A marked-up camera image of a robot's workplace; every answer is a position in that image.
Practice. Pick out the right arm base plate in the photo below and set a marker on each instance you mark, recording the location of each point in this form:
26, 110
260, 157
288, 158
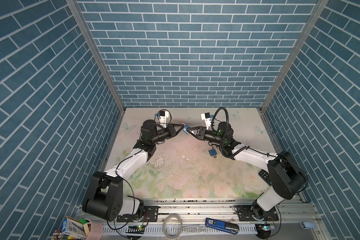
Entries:
247, 213

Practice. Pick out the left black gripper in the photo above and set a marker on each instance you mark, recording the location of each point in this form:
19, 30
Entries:
172, 130

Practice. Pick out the pink cup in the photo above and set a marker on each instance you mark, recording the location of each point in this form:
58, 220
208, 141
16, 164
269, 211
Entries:
95, 230

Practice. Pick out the floral table mat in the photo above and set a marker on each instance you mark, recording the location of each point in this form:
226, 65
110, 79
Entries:
183, 168

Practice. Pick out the blue black handheld device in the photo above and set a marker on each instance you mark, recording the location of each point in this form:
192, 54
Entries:
222, 226

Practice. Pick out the black calculator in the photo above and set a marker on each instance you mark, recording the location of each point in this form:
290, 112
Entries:
265, 176

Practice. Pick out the blue padlock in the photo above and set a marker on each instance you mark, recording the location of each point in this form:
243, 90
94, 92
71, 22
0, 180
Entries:
185, 129
213, 152

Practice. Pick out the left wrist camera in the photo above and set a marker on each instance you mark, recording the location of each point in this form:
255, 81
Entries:
164, 117

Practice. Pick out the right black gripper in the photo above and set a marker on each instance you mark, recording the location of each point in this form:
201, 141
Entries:
201, 132

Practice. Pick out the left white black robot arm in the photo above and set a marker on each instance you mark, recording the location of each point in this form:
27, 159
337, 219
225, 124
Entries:
104, 197

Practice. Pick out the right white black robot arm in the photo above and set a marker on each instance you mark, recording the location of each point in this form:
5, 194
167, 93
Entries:
286, 177

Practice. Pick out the small light blue object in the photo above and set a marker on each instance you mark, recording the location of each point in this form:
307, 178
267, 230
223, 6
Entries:
308, 225

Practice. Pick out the aluminium rail frame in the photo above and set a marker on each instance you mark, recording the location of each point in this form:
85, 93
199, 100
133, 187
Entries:
195, 211

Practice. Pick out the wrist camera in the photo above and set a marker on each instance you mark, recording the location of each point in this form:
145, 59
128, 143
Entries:
207, 118
164, 117

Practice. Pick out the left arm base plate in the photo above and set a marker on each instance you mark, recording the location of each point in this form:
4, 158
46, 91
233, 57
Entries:
150, 212

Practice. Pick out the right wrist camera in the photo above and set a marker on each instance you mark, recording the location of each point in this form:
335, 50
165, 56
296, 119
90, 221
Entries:
207, 118

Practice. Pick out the white blue cardboard box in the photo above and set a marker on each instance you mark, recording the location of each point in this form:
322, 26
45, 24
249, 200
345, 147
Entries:
73, 228

